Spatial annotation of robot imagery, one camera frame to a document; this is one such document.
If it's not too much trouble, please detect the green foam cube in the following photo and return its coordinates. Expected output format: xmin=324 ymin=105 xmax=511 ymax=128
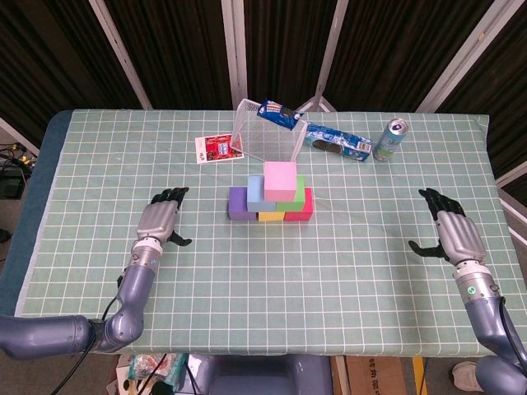
xmin=274 ymin=174 xmax=306 ymax=212

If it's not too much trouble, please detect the green checked tablecloth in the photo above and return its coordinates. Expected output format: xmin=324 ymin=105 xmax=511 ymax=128
xmin=16 ymin=107 xmax=506 ymax=358

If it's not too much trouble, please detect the grey robot torso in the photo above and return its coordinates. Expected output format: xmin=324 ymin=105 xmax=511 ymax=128
xmin=191 ymin=353 xmax=335 ymax=395

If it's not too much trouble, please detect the black equipment with cables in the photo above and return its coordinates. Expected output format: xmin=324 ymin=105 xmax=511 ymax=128
xmin=0 ymin=139 xmax=36 ymax=198

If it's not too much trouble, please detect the magenta foam cube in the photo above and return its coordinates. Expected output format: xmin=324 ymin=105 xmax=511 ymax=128
xmin=283 ymin=187 xmax=314 ymax=223

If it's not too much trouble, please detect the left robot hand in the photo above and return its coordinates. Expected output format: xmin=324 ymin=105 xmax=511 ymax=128
xmin=135 ymin=187 xmax=194 ymax=249

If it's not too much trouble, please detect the light pink foam cube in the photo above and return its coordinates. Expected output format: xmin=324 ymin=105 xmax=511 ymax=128
xmin=263 ymin=161 xmax=299 ymax=202

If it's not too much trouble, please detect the red and white card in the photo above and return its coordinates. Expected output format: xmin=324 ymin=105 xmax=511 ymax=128
xmin=194 ymin=132 xmax=245 ymax=165

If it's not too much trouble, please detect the long blue cookie package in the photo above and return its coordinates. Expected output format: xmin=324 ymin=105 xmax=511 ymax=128
xmin=302 ymin=122 xmax=374 ymax=162

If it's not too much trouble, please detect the light blue foam cube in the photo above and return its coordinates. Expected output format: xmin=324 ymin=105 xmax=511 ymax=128
xmin=246 ymin=175 xmax=277 ymax=213

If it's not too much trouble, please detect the purple foam cube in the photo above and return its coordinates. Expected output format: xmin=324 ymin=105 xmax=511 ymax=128
xmin=228 ymin=186 xmax=259 ymax=221

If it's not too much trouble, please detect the light blue drink can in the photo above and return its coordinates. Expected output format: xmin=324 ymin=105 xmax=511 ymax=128
xmin=372 ymin=118 xmax=411 ymax=163

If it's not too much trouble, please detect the white shoe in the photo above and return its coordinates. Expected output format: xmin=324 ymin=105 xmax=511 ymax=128
xmin=451 ymin=360 xmax=483 ymax=393

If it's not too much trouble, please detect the brown cardboard box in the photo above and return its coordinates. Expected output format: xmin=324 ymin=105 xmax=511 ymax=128
xmin=344 ymin=355 xmax=417 ymax=395

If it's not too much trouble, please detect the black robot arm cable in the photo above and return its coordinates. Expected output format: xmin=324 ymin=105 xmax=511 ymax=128
xmin=498 ymin=296 xmax=526 ymax=371
xmin=51 ymin=271 xmax=127 ymax=395

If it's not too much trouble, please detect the plastic bag with items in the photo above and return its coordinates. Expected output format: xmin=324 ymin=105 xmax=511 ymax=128
xmin=106 ymin=352 xmax=190 ymax=395

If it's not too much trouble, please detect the white frame post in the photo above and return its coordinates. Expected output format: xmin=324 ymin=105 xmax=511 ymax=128
xmin=88 ymin=0 xmax=154 ymax=110
xmin=495 ymin=162 xmax=527 ymax=188
xmin=497 ymin=188 xmax=527 ymax=244
xmin=0 ymin=116 xmax=42 ymax=157
xmin=414 ymin=0 xmax=510 ymax=113
xmin=296 ymin=0 xmax=349 ymax=113
xmin=221 ymin=0 xmax=249 ymax=111

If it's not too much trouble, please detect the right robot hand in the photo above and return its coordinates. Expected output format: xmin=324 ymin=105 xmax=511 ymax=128
xmin=407 ymin=188 xmax=487 ymax=268

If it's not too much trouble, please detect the small blue cookie packet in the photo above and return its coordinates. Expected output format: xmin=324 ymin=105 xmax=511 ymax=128
xmin=256 ymin=98 xmax=305 ymax=132

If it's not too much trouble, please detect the white wire mesh basket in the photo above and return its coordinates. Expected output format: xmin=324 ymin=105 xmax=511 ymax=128
xmin=229 ymin=98 xmax=310 ymax=165

